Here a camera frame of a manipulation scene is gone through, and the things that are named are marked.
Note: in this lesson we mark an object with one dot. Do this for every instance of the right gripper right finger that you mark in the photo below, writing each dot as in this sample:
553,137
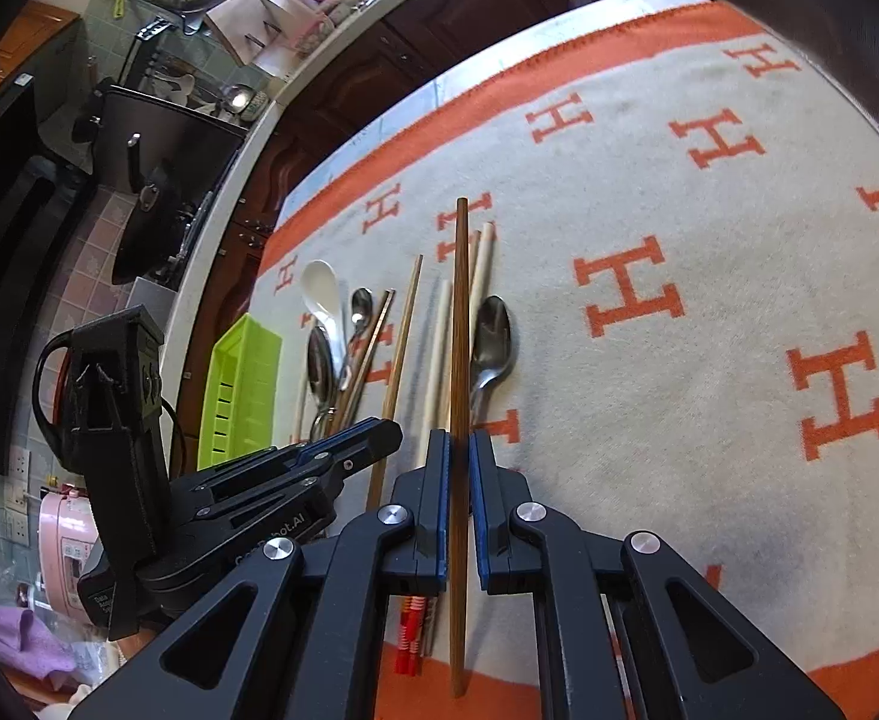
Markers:
511,554

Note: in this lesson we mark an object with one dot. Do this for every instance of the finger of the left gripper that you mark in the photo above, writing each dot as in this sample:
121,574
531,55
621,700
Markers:
334,444
262,492

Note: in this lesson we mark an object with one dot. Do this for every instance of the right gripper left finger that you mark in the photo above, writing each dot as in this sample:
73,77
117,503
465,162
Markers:
417,558

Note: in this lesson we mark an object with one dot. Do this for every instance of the dark brown wooden chopstick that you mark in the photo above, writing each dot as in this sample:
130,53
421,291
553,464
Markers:
459,404

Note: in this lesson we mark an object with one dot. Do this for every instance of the thin white chopstick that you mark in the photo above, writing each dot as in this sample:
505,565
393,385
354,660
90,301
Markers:
303,390

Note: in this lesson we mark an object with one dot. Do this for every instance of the pale chopstick red bands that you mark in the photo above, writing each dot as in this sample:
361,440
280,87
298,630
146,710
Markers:
378,470
484,264

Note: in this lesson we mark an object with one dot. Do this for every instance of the red-ended bamboo chopstick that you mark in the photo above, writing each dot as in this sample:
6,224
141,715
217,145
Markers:
410,636
429,422

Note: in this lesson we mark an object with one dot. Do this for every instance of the white ceramic spoon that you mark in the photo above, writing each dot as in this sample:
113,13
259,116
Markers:
321,293

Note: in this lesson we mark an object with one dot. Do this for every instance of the large steel spoon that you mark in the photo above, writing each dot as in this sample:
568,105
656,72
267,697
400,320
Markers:
320,376

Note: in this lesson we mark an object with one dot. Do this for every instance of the green plastic utensil tray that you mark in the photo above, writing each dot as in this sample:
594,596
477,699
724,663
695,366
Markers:
237,413

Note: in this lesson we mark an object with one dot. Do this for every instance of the pink rice cooker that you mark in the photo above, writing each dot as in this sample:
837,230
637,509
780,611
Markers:
66,535

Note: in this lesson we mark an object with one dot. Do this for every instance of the black wok on stove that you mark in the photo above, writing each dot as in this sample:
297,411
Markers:
152,246

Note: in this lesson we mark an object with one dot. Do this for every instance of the orange white H-pattern cloth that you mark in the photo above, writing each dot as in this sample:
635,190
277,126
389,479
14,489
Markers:
685,222

